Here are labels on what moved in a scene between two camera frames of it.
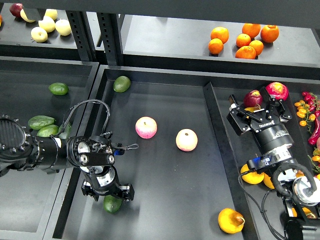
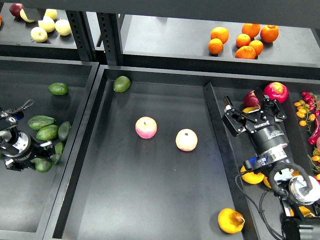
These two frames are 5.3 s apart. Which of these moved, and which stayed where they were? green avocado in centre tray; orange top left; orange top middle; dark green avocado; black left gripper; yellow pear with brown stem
Moved: black left gripper; dark green avocado
Stayed: green avocado in centre tray; yellow pear with brown stem; orange top middle; orange top left
